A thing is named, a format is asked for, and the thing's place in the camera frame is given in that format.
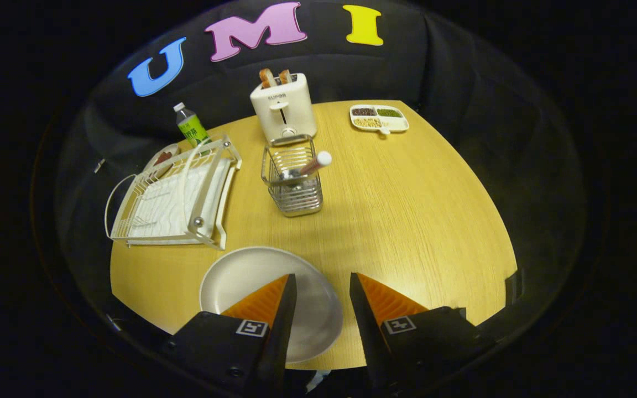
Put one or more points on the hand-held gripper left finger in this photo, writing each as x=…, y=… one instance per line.
x=282, y=331

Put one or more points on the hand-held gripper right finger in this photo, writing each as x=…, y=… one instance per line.
x=365, y=331

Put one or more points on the large beige plate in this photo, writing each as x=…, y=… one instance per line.
x=252, y=276

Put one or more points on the white divided bean dish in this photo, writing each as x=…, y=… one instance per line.
x=398, y=124

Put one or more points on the small grey plate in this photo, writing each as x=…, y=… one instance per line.
x=170, y=150

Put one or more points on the brown food piece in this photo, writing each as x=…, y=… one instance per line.
x=162, y=159

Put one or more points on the green label water bottle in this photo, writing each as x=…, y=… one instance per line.
x=192, y=130

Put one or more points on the cream toaster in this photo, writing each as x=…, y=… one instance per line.
x=288, y=110

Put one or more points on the wooden clothespin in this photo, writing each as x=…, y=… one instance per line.
x=99, y=165

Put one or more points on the toasted bread slice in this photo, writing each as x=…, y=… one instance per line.
x=285, y=77
x=267, y=78

